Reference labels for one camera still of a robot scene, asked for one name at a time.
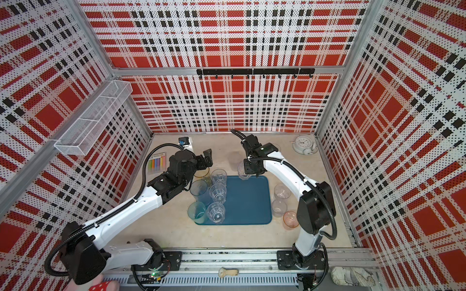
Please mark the beige small figure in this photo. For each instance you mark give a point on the beige small figure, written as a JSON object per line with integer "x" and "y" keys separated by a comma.
{"x": 222, "y": 273}

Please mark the black hook rail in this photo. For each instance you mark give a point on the black hook rail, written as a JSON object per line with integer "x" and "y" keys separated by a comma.
{"x": 256, "y": 71}

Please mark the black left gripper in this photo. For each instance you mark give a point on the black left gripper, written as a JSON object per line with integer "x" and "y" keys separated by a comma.
{"x": 203, "y": 165}

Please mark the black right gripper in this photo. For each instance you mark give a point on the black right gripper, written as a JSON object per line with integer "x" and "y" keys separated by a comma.
{"x": 248, "y": 170}

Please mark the amber tall glass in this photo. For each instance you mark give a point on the amber tall glass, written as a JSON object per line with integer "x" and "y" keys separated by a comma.
{"x": 204, "y": 175}

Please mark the white wire mesh basket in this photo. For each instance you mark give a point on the white wire mesh basket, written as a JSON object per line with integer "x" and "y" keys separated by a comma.
{"x": 81, "y": 136}

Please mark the pink tinted glass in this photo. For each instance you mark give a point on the pink tinted glass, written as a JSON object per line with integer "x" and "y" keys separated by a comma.
{"x": 290, "y": 220}

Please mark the pink plush toy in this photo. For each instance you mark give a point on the pink plush toy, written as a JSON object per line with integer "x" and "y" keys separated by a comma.
{"x": 98, "y": 284}

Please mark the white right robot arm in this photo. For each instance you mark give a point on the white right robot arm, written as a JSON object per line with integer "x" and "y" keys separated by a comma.
{"x": 316, "y": 212}

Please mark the teal plastic tray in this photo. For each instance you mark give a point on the teal plastic tray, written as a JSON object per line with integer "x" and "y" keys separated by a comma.
{"x": 247, "y": 202}

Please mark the clear glass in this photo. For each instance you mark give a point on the clear glass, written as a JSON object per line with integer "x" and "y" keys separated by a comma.
{"x": 241, "y": 171}
{"x": 218, "y": 193}
{"x": 281, "y": 192}
{"x": 216, "y": 212}
{"x": 279, "y": 207}

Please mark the white alarm clock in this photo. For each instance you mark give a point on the white alarm clock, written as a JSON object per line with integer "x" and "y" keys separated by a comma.
{"x": 305, "y": 145}

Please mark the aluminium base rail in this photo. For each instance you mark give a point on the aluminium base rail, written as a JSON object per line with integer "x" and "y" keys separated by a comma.
{"x": 257, "y": 267}

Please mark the blue grey frosted cup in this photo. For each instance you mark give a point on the blue grey frosted cup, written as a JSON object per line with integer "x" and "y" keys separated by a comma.
{"x": 200, "y": 191}

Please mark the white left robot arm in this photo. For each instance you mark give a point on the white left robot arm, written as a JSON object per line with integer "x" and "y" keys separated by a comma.
{"x": 84, "y": 253}

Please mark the mint green frosted cup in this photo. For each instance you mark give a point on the mint green frosted cup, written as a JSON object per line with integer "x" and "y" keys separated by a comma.
{"x": 197, "y": 212}

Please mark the crumpled white cloth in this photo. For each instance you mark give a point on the crumpled white cloth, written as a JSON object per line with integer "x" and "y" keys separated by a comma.
{"x": 352, "y": 276}

